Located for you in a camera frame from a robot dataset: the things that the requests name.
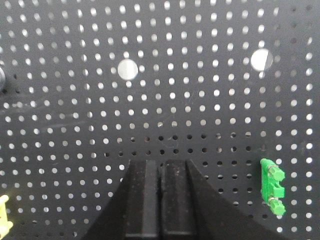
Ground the yellow toggle switch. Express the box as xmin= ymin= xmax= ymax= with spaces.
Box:
xmin=0 ymin=194 xmax=14 ymax=240

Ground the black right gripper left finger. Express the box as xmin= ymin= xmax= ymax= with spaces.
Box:
xmin=83 ymin=160 xmax=159 ymax=240

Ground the black knob on pegboard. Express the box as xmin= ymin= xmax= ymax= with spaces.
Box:
xmin=0 ymin=67 xmax=6 ymax=92

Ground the green toggle switch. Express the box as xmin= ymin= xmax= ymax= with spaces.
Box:
xmin=260 ymin=158 xmax=286 ymax=216

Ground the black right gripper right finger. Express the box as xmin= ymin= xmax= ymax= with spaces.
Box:
xmin=161 ymin=160 xmax=280 ymax=240

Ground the black perforated pegboard panel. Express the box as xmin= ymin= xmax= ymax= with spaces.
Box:
xmin=0 ymin=0 xmax=320 ymax=240

